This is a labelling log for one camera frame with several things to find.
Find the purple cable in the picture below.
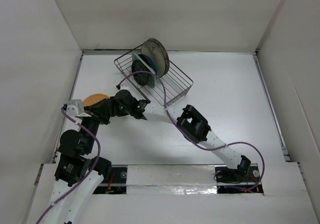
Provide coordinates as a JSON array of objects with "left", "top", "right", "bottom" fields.
[
  {"left": 36, "top": 108, "right": 102, "bottom": 224},
  {"left": 119, "top": 71, "right": 265, "bottom": 193}
]

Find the grey wire dish rack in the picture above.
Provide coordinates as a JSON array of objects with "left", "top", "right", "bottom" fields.
[{"left": 114, "top": 45, "right": 194, "bottom": 106}]

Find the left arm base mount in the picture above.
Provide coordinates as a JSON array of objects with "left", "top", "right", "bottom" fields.
[{"left": 93, "top": 166, "right": 128, "bottom": 195}]

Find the metal front rail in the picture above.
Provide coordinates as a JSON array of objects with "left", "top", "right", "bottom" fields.
[{"left": 96, "top": 179, "right": 263, "bottom": 188}]

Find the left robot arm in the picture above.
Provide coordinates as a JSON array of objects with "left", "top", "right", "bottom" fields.
[{"left": 37, "top": 94, "right": 113, "bottom": 224}]

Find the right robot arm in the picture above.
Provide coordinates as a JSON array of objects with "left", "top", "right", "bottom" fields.
[{"left": 110, "top": 90, "right": 251, "bottom": 183}]

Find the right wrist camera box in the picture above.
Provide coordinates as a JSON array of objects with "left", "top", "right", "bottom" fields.
[{"left": 116, "top": 83, "right": 130, "bottom": 90}]

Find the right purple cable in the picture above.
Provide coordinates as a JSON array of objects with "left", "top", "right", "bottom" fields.
[{"left": 119, "top": 71, "right": 265, "bottom": 193}]

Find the cream plate with tree pattern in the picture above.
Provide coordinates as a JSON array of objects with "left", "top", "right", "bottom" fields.
[{"left": 141, "top": 38, "right": 170, "bottom": 77}]

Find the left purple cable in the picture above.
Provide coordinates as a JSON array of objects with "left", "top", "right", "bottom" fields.
[{"left": 36, "top": 108, "right": 102, "bottom": 224}]

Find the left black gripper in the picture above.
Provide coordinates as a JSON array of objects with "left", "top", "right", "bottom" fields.
[{"left": 80, "top": 97, "right": 111, "bottom": 152}]

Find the dark blue leaf-shaped dish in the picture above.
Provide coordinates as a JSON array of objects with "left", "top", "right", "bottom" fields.
[{"left": 139, "top": 54, "right": 158, "bottom": 75}]

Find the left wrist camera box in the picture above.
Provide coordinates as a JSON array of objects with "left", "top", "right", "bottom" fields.
[{"left": 62, "top": 99, "right": 85, "bottom": 117}]

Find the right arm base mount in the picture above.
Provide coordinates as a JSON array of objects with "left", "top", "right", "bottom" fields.
[{"left": 213, "top": 164, "right": 264, "bottom": 194}]

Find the black round glossy plate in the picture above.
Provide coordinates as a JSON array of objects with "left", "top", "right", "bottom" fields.
[{"left": 131, "top": 60, "right": 149, "bottom": 86}]

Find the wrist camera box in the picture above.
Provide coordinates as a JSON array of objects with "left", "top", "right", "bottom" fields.
[
  {"left": 116, "top": 83, "right": 130, "bottom": 90},
  {"left": 62, "top": 99, "right": 85, "bottom": 117}
]

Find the light green rectangular tray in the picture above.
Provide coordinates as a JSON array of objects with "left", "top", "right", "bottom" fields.
[{"left": 131, "top": 53, "right": 155, "bottom": 87}]

